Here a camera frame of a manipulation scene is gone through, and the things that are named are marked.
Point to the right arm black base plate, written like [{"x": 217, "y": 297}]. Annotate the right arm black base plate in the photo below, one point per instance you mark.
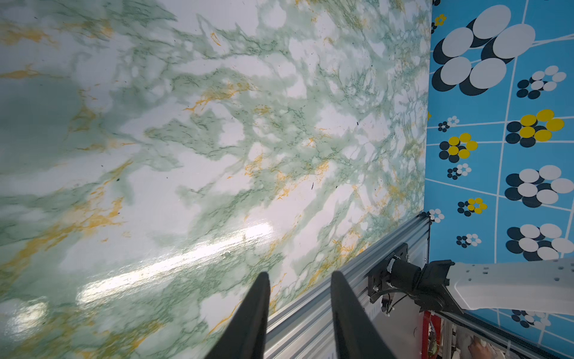
[{"x": 379, "y": 288}]

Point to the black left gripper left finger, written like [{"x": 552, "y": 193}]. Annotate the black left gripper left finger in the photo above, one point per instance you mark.
[{"x": 245, "y": 334}]

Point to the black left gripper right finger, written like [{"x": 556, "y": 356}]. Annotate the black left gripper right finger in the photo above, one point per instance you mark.
[{"x": 355, "y": 335}]

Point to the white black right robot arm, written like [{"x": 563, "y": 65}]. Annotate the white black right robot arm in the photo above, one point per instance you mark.
[{"x": 445, "y": 286}]

